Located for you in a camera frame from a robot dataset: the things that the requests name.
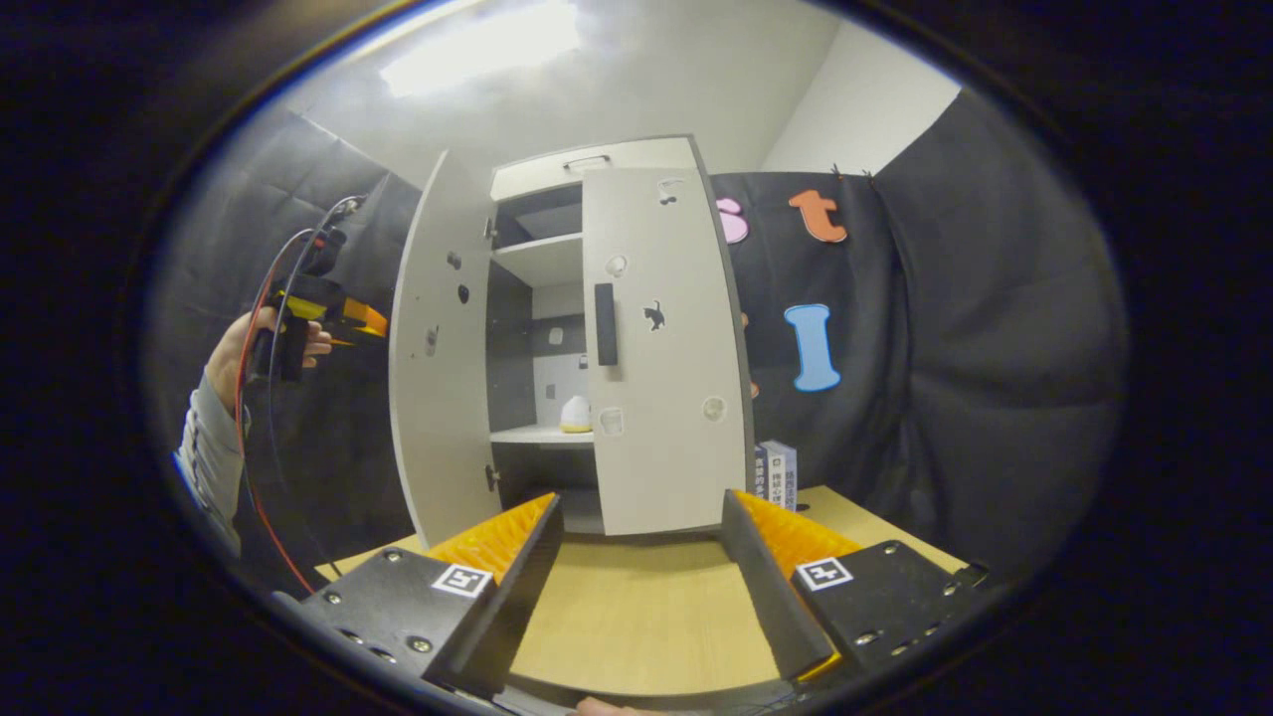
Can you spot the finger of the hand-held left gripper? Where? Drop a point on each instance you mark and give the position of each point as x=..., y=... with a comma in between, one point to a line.
x=366, y=318
x=343, y=341

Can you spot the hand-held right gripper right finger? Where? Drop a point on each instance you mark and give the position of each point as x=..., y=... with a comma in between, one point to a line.
x=771, y=597

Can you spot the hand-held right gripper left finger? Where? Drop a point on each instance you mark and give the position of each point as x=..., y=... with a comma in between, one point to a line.
x=512, y=607

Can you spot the white cabinet door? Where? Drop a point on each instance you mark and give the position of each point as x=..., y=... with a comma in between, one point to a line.
x=676, y=447
x=448, y=447

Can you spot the white shoe cabinet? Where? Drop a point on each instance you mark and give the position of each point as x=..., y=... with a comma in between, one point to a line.
x=542, y=259

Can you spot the white striped shoe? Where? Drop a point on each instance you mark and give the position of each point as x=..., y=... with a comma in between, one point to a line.
x=575, y=416

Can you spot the cream cabinet drawer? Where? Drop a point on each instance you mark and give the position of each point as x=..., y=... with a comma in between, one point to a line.
x=537, y=177

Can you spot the black backdrop cloth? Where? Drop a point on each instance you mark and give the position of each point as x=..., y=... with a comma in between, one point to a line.
x=338, y=447
x=995, y=348

